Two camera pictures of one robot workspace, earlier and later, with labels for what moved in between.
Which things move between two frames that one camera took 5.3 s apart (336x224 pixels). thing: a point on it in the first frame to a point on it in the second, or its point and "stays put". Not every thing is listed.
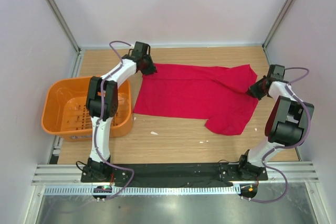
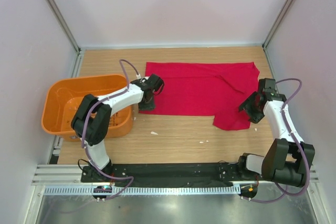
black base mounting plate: x=170 y=174 stays put
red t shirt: x=218 y=93 stays put
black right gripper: x=253 y=90 to x=254 y=117
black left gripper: x=152 y=69 to x=149 y=107
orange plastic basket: x=64 y=109 stays put
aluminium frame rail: x=71 y=174 stays put
